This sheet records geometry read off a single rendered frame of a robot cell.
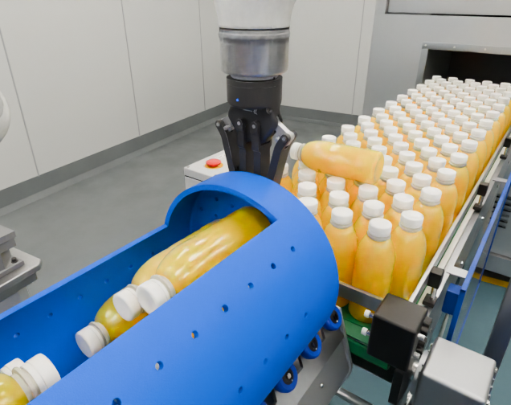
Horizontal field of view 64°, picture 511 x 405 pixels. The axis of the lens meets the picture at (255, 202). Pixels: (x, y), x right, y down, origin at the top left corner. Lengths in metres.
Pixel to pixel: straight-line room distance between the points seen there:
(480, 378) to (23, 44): 3.36
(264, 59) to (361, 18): 4.46
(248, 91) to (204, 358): 0.32
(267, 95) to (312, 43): 4.64
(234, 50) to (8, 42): 3.04
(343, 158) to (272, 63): 0.39
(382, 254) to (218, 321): 0.41
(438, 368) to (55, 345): 0.63
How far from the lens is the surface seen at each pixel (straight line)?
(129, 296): 0.53
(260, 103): 0.54
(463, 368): 0.88
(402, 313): 0.72
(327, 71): 5.14
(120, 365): 0.36
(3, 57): 3.48
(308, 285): 0.51
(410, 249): 0.79
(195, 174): 0.94
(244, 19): 0.52
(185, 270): 0.48
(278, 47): 0.53
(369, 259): 0.75
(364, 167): 0.86
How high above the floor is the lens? 1.46
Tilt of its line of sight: 27 degrees down
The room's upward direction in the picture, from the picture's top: straight up
